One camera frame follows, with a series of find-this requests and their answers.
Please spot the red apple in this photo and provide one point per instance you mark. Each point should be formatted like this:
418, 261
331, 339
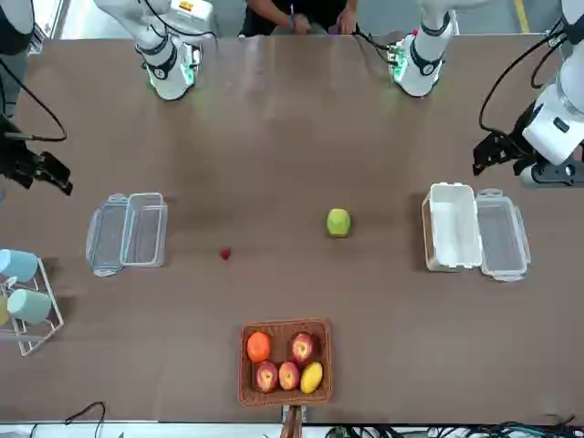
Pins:
267, 376
289, 375
304, 347

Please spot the clear plastic lid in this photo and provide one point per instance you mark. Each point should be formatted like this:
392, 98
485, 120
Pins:
502, 237
107, 237

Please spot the brown wicker basket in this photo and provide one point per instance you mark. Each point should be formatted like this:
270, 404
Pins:
283, 399

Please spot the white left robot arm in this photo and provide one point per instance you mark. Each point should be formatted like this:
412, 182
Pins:
424, 59

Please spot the red strawberry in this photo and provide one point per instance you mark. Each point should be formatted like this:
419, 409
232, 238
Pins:
226, 254

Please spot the white plastic box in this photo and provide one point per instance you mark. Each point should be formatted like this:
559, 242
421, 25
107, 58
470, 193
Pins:
454, 228

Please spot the person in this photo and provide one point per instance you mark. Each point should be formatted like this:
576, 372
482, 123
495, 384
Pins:
319, 9

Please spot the light blue cup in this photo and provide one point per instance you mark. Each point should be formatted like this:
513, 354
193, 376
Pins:
29, 306
18, 265

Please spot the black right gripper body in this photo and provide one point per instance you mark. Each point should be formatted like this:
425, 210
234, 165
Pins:
13, 155

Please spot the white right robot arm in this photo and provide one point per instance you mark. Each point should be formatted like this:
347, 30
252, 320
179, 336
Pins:
166, 68

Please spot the orange fruit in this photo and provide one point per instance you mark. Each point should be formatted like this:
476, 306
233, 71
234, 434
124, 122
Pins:
258, 347

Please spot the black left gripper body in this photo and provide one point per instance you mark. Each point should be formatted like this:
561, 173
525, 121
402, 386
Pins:
524, 130

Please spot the green apple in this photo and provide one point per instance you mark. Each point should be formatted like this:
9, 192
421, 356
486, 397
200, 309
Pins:
338, 223

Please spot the clear plastic box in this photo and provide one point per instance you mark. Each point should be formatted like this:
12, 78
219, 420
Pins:
145, 230

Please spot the white box yellow label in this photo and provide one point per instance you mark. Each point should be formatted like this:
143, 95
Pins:
191, 10

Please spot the pale yellow cup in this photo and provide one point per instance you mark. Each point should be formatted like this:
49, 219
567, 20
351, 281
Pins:
3, 311

